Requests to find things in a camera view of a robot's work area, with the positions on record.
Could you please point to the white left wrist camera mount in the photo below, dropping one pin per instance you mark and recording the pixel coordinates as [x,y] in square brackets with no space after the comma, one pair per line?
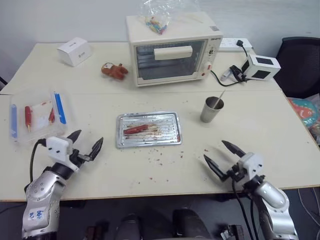
[58,147]

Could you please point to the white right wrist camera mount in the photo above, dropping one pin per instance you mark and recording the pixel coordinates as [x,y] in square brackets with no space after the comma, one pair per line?
[251,163]

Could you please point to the small white usb device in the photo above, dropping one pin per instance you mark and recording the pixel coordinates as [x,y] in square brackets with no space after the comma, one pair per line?
[225,75]

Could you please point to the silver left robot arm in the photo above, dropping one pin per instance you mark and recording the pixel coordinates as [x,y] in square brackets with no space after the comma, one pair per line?
[40,200]

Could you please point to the white toaster oven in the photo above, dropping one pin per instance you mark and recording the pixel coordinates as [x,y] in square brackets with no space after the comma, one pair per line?
[155,32]

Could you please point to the steel cup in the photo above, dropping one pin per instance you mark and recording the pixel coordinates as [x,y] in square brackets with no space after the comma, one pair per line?
[208,113]

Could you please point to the black office chair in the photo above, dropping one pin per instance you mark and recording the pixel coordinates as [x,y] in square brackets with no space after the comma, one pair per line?
[300,67]

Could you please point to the brown monkey toy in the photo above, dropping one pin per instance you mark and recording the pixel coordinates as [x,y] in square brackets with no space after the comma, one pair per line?
[115,71]

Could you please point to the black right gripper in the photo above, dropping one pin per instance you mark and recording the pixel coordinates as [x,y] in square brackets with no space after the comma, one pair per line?
[236,175]

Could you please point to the white power strip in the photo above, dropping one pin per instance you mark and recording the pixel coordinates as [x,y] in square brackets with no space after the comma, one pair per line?
[228,43]

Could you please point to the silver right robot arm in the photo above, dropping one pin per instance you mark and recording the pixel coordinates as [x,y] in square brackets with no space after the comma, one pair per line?
[272,200]

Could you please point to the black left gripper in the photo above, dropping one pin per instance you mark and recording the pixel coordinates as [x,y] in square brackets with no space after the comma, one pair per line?
[78,157]

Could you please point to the silver baking tray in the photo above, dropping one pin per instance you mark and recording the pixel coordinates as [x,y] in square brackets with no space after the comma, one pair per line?
[150,140]

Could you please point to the clear bag of colourful pieces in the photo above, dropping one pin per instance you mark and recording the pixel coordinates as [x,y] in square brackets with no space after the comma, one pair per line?
[156,23]

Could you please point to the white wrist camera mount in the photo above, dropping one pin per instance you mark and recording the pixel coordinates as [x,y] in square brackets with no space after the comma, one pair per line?
[58,147]
[251,163]

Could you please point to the white cube with black panels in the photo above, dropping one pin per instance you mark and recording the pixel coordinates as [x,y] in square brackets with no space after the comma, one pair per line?
[260,67]

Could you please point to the small white cardboard box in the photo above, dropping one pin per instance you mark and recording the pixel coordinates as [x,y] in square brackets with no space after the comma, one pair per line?
[73,51]

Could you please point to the blue container clip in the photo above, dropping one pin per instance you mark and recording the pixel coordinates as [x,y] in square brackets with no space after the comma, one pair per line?
[13,120]
[60,107]

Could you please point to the clear plastic container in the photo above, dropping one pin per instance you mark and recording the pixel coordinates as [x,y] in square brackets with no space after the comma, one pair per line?
[40,132]

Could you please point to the colourful printed bag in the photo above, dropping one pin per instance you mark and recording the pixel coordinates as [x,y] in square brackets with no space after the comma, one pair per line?
[307,115]

